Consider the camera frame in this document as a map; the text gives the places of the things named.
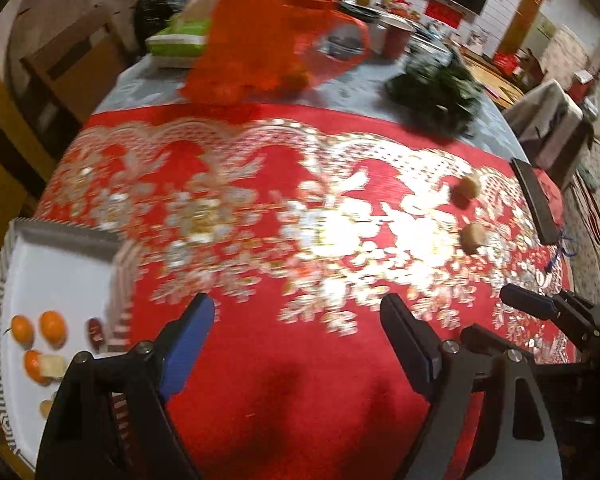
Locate small banana piece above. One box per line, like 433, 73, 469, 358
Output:
460, 222, 488, 255

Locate striped white tray box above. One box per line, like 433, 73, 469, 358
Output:
0, 219, 142, 468

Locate green leafy vegetables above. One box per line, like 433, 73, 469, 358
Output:
385, 50, 482, 136

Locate green tissue pack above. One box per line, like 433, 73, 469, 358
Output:
145, 0, 218, 67

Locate red plastic bag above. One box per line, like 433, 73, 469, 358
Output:
181, 0, 370, 105

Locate orange mandarin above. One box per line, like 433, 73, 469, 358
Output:
23, 350, 50, 386
9, 315, 34, 349
38, 310, 68, 349

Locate kiwi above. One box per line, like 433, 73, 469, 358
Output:
38, 399, 53, 419

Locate grey jacket on chair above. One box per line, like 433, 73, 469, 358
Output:
503, 79, 594, 190

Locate red embroidered table cloth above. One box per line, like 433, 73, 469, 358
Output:
36, 104, 574, 479

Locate large banana chunk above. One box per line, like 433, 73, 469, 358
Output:
38, 354, 67, 380

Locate glass jar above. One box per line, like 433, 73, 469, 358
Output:
325, 11, 378, 61

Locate red mug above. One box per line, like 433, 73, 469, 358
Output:
380, 14, 414, 61

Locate red date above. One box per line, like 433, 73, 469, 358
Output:
86, 318, 105, 352

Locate wooden chair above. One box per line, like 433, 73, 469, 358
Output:
19, 5, 129, 151

